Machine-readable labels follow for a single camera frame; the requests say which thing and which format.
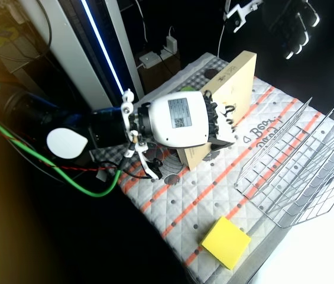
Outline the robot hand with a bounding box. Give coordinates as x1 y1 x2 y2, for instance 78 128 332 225
268 0 322 60
147 89 238 153

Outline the tan cardboard box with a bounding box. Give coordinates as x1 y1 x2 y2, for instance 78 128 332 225
176 50 258 172

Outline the white power strip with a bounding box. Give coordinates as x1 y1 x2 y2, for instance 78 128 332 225
138 49 182 70

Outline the grey quilt with bear print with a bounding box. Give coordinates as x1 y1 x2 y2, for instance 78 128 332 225
91 52 334 283

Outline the white plug charger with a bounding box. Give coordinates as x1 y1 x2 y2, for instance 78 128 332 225
166 26 179 54

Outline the white pillar with blue light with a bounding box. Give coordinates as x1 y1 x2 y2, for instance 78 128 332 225
18 0 144 111

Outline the yellow foam block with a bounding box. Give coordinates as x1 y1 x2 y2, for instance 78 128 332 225
200 215 252 271

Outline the thin white cable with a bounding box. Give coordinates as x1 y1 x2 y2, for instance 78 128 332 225
216 0 232 60

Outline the green cable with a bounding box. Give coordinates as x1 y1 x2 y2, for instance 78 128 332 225
0 109 122 199

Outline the thin red wire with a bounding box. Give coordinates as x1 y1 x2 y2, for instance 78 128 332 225
0 129 118 172

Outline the white wire rack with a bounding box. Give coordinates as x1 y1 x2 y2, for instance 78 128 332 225
234 96 334 230

